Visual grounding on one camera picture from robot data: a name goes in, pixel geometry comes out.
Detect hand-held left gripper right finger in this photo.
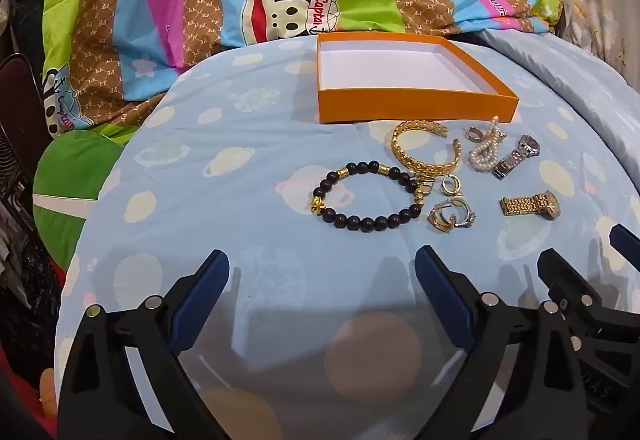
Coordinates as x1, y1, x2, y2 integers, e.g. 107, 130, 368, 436
416, 245, 592, 440

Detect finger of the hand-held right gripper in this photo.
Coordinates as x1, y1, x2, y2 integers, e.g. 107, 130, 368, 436
536, 247, 621, 351
609, 223, 640, 285

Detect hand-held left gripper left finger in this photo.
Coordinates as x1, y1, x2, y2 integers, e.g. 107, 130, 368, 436
57, 249, 236, 440

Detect gold hoop earring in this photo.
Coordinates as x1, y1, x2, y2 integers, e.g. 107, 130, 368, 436
427, 200, 458, 235

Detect gold wristwatch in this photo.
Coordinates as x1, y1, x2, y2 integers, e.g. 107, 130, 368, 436
500, 190, 562, 221

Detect silver gem hoop earring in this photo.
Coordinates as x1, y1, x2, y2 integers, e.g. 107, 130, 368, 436
452, 200, 477, 229

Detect silver wristwatch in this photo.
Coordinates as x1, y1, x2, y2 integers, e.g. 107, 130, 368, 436
492, 135, 541, 179

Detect gold bangle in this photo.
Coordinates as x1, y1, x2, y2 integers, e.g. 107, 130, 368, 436
391, 120, 463, 181

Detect white pearl bracelet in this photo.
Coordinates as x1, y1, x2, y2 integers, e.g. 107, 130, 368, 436
468, 116, 506, 173

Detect black bead bracelet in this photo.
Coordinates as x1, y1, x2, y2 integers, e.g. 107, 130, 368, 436
311, 161, 425, 229

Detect orange shallow cardboard box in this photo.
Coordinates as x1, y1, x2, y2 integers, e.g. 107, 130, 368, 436
316, 32, 520, 125

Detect green pillow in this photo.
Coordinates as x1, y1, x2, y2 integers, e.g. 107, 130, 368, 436
32, 130, 126, 271

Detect light blue pillow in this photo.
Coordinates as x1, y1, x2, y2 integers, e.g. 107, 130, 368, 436
475, 27, 640, 201

